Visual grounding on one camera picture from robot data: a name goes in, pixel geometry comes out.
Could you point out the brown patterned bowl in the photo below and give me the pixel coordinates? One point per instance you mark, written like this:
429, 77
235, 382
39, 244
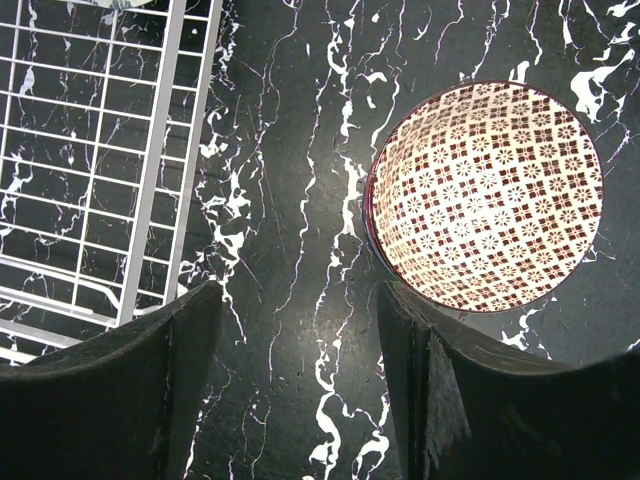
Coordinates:
485, 197

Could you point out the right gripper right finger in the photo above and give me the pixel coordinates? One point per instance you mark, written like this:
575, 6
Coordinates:
426, 403

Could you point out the green spotted white bowl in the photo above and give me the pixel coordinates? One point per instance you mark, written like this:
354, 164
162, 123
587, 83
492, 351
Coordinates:
118, 4

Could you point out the white wire dish rack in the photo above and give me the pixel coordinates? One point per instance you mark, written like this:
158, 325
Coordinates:
101, 116

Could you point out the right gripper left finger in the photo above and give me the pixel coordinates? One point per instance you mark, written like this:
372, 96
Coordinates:
195, 328

